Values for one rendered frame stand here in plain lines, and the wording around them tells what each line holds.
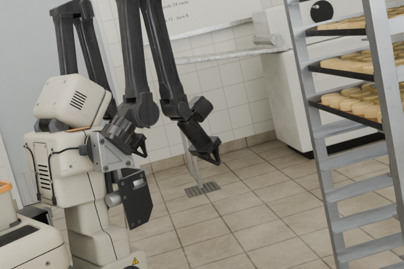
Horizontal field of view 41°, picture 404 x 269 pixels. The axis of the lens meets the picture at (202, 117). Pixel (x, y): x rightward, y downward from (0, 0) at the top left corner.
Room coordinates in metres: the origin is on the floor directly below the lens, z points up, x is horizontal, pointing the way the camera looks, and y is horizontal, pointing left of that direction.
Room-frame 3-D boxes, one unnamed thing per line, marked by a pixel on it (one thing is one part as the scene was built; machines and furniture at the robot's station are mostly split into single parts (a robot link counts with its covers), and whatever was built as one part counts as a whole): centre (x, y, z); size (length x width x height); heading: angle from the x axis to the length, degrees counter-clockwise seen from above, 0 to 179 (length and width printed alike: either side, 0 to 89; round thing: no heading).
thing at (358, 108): (1.17, -0.36, 0.96); 0.05 x 0.05 x 0.02
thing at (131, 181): (1.69, 0.34, 0.77); 0.28 x 0.16 x 0.22; 38
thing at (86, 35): (1.96, 0.34, 1.18); 0.11 x 0.06 x 0.43; 38
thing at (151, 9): (1.62, 0.07, 1.18); 0.11 x 0.06 x 0.43; 38
